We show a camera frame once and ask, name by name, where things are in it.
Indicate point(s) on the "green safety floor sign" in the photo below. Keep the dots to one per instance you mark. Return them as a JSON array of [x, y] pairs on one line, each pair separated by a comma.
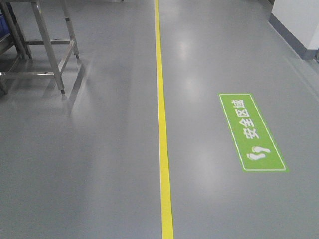
[[257, 150]]

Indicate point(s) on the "blue tote on left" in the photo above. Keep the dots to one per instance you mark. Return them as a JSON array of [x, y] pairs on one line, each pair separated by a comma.
[[4, 29]]

